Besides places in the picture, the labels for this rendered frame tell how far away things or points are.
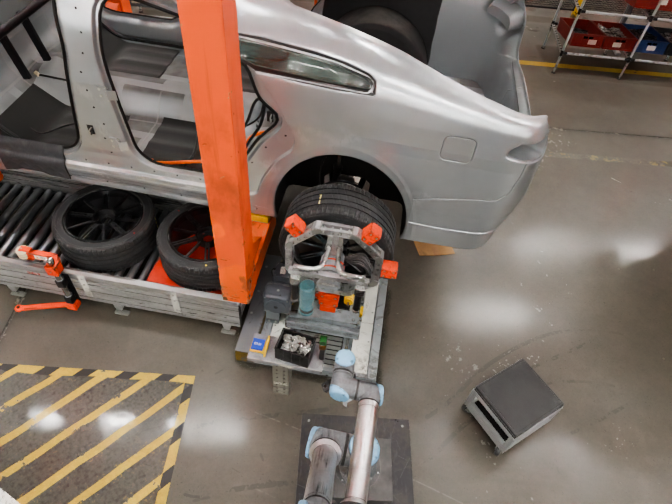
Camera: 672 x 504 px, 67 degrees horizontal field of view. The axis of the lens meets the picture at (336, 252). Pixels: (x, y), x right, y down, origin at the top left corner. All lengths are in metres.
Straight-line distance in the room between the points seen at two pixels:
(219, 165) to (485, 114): 1.29
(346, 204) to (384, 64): 0.72
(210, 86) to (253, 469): 2.11
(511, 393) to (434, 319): 0.85
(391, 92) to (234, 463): 2.21
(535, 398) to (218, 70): 2.45
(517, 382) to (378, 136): 1.66
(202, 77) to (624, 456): 3.20
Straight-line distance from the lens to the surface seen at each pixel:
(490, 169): 2.82
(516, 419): 3.19
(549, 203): 5.01
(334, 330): 3.43
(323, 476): 2.26
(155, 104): 4.02
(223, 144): 2.25
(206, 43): 2.02
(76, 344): 3.80
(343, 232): 2.65
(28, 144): 3.69
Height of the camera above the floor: 3.05
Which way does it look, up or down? 49 degrees down
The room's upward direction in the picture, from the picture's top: 7 degrees clockwise
